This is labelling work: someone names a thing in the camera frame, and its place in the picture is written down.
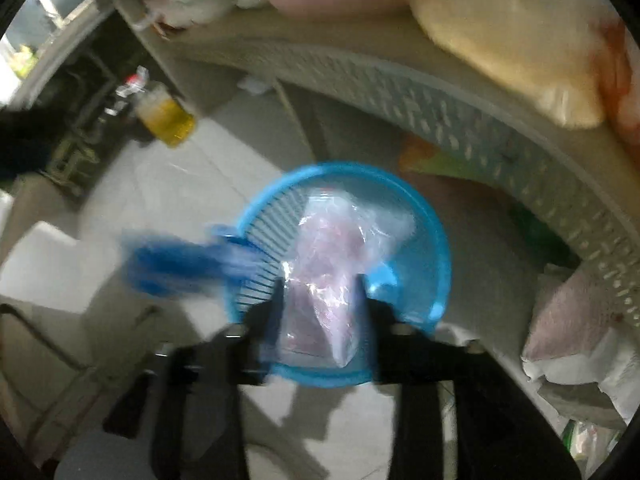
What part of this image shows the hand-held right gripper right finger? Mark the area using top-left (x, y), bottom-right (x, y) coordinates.
top-left (351, 273), bottom-right (582, 480)

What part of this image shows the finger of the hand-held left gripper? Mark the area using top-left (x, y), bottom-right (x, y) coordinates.
top-left (121, 227), bottom-right (266, 297)

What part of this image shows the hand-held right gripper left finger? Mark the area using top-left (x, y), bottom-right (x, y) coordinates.
top-left (102, 279), bottom-right (287, 480)

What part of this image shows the clear plastic bag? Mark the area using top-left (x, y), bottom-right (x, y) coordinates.
top-left (274, 187), bottom-right (417, 368)

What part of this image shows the blue plastic basket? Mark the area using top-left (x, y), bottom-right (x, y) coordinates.
top-left (227, 161), bottom-right (452, 389)

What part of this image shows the white foam box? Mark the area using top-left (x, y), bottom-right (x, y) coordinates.
top-left (0, 220), bottom-right (127, 313)

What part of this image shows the yellow oil bottle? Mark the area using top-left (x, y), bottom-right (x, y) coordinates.
top-left (134, 82), bottom-right (197, 148)

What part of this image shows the red capped bottle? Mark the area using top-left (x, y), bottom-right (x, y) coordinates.
top-left (115, 66), bottom-right (151, 107)

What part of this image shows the pink woven sack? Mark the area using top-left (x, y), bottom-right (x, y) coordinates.
top-left (522, 270), bottom-right (632, 362)

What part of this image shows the white sack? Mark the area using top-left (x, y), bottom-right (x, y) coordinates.
top-left (522, 330), bottom-right (640, 427)

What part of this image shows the yellow plastic bag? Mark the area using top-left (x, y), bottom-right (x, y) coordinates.
top-left (409, 0), bottom-right (627, 129)

